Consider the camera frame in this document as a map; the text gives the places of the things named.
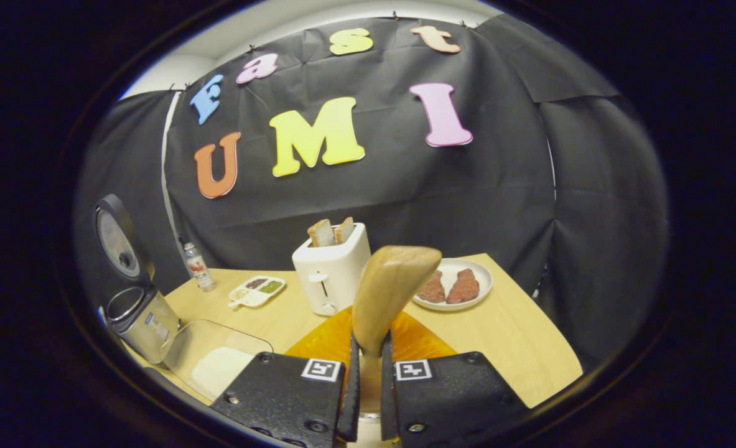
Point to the white toaster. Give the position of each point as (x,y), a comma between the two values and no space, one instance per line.
(333,274)

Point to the brown meat piece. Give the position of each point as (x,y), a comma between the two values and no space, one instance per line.
(432,287)
(463,286)

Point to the dark grey rice cooker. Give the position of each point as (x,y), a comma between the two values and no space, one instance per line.
(140,323)

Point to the clear plastic rice container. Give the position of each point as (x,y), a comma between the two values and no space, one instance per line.
(218,336)

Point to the white divided grain dish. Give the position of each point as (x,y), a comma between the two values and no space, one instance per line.
(257,291)

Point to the small clear bottle red label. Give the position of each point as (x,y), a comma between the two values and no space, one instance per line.
(198,267)

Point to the wooden spoon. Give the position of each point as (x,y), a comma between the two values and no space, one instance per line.
(392,280)

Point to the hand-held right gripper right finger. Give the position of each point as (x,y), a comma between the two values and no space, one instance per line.
(455,398)

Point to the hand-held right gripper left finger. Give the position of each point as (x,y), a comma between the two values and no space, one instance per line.
(280,398)

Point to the black backdrop cloth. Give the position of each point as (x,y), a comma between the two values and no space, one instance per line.
(467,199)

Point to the white round plate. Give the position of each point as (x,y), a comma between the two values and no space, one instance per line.
(483,280)

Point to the toast slice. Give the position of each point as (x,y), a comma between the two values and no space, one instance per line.
(344,229)
(321,233)

